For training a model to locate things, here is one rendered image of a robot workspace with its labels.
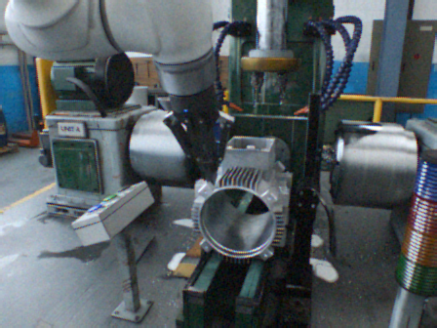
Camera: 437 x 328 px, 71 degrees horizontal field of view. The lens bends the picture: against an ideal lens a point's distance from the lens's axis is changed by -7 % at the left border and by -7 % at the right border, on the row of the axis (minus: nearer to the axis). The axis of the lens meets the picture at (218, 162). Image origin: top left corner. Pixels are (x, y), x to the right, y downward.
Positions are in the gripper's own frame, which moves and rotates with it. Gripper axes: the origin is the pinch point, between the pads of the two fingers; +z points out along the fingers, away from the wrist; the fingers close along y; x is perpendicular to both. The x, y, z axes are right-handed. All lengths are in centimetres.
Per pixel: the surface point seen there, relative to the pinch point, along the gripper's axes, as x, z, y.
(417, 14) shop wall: -527, 186, -179
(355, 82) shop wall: -469, 283, -91
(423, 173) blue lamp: 10.9, -15.6, -33.3
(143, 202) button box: 7.6, 3.5, 12.8
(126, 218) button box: 13.8, 0.1, 12.7
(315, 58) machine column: -63, 11, -19
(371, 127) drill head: -31.4, 13.2, -35.2
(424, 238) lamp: 16.3, -9.3, -34.6
